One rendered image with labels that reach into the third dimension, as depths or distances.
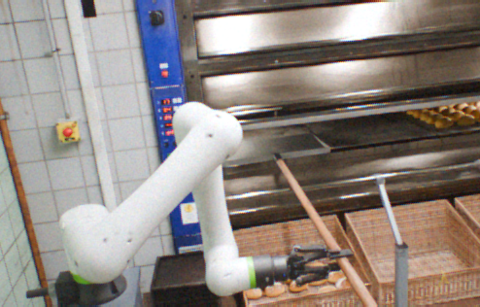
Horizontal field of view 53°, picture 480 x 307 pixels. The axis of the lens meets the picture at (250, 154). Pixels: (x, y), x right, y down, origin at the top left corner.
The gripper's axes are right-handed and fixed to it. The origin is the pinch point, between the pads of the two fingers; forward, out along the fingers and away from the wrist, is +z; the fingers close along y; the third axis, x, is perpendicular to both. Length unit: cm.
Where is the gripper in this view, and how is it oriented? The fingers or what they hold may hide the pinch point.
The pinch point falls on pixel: (340, 259)
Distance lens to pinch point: 148.3
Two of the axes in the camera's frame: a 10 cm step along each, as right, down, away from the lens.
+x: 1.3, 2.9, -9.5
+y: 0.9, 9.5, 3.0
